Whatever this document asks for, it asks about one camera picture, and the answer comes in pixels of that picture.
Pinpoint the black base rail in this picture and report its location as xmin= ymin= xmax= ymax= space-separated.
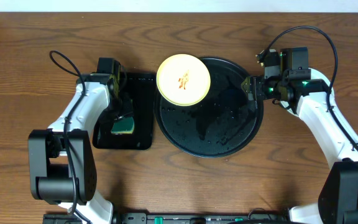
xmin=42 ymin=212 xmax=291 ymax=224

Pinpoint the green yellow sponge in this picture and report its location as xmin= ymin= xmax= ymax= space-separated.
xmin=111 ymin=117 xmax=135 ymax=134

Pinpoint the light green plate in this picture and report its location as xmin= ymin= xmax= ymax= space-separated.
xmin=306 ymin=68 xmax=331 ymax=93

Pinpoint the black rectangular tray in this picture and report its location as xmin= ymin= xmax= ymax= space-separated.
xmin=93 ymin=73 xmax=156 ymax=150

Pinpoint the black round tray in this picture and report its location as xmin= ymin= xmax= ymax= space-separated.
xmin=154 ymin=57 xmax=264 ymax=158

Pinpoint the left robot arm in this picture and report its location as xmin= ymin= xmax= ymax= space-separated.
xmin=28 ymin=71 xmax=131 ymax=223

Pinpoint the yellow plate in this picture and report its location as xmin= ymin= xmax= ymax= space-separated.
xmin=157 ymin=54 xmax=211 ymax=106

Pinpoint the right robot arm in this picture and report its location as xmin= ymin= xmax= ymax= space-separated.
xmin=241 ymin=67 xmax=358 ymax=223

